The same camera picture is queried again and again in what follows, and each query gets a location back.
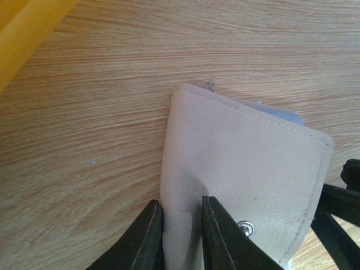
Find beige card holder wallet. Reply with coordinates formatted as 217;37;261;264
160;84;334;269

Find yellow bin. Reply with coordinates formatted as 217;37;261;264
1;0;76;91

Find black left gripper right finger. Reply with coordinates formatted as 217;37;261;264
201;196;281;270

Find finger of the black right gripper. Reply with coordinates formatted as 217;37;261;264
340;159;360;191
311;184;359;269

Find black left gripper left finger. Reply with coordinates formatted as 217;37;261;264
88;200;164;269

